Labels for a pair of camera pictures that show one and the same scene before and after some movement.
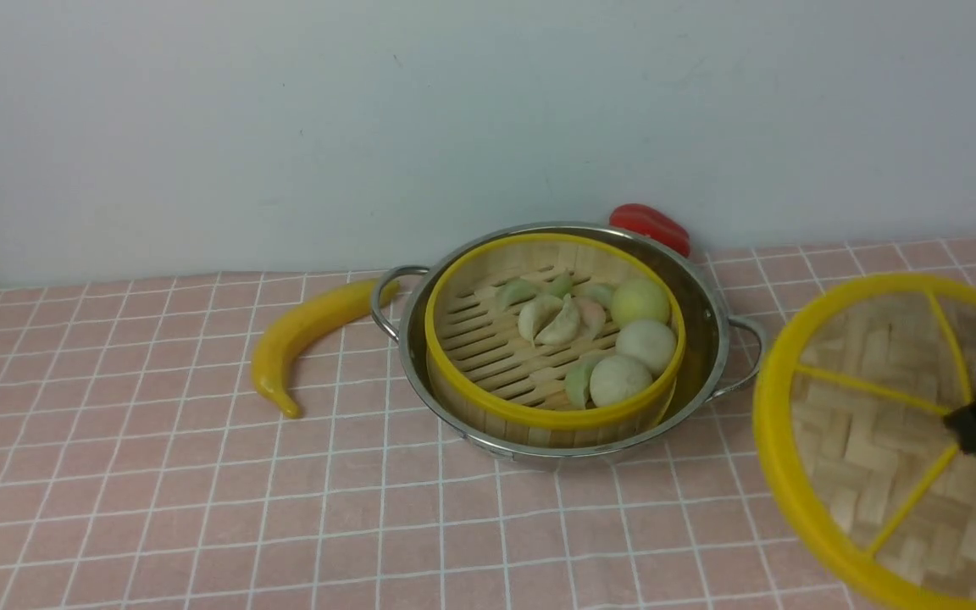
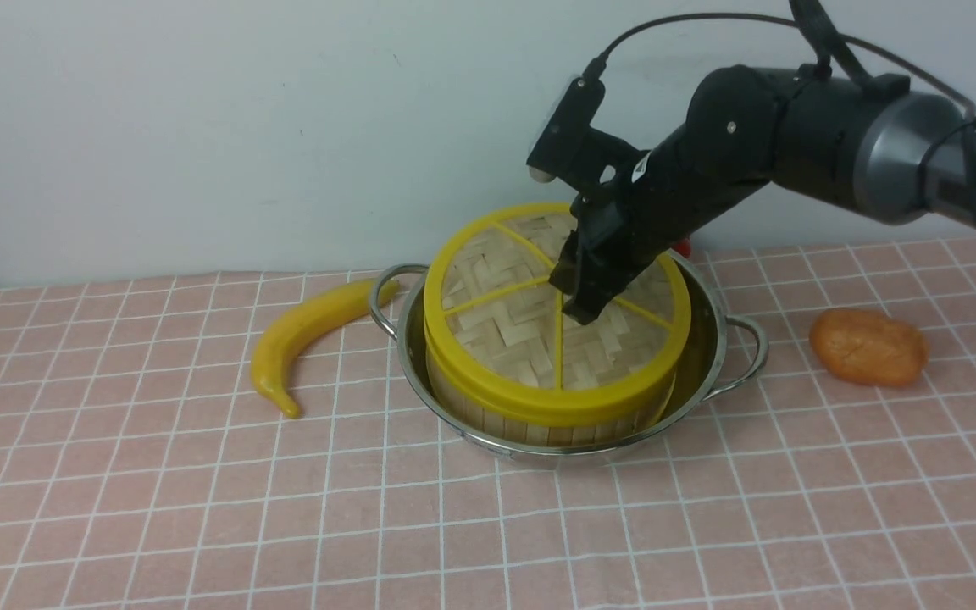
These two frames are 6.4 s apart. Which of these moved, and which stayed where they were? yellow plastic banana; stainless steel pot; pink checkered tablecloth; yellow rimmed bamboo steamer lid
Moved: yellow rimmed bamboo steamer lid
Stayed: stainless steel pot; yellow plastic banana; pink checkered tablecloth
